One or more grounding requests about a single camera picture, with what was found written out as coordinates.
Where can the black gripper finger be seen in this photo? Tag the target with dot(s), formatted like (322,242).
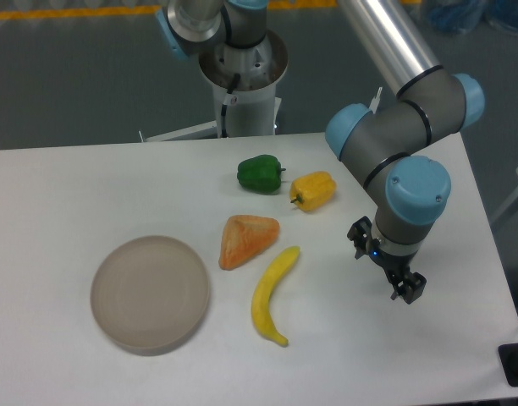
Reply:
(407,285)
(359,235)

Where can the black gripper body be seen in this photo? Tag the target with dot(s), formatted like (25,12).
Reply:
(394,258)

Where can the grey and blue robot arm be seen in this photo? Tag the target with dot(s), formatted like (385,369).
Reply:
(382,150)

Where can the yellow bell pepper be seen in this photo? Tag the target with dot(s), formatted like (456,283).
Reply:
(312,191)

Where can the green bell pepper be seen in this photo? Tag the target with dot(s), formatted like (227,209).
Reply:
(260,174)

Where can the orange triangular bread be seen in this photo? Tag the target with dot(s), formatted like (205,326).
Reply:
(244,237)

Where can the black device at table edge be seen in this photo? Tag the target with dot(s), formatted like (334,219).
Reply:
(508,354)

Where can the yellow banana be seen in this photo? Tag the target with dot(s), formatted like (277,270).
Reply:
(273,275)

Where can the beige round plate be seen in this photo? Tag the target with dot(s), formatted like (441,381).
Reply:
(150,295)

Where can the blue plastic bags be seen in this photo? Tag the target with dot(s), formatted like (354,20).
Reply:
(461,17)

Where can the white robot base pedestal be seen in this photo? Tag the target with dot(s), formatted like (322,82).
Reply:
(244,83)

